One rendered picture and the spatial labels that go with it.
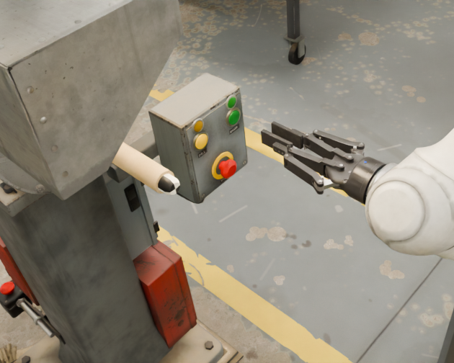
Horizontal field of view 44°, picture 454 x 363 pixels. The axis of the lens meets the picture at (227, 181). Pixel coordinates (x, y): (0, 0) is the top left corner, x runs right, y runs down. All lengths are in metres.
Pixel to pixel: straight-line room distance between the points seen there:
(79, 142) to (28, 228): 0.63
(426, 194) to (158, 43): 0.35
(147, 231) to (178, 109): 0.43
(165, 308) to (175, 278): 0.09
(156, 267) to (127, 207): 0.21
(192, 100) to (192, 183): 0.16
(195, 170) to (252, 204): 1.34
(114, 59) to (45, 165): 0.11
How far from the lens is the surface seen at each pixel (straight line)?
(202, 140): 1.06
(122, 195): 1.29
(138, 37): 0.52
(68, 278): 1.27
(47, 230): 1.16
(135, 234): 1.38
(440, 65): 3.28
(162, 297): 1.50
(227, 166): 1.12
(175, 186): 0.71
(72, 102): 0.50
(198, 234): 2.34
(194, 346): 1.69
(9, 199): 0.99
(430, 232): 0.70
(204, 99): 1.08
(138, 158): 0.74
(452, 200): 0.72
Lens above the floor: 1.73
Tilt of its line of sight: 43 degrees down
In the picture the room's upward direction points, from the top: 8 degrees counter-clockwise
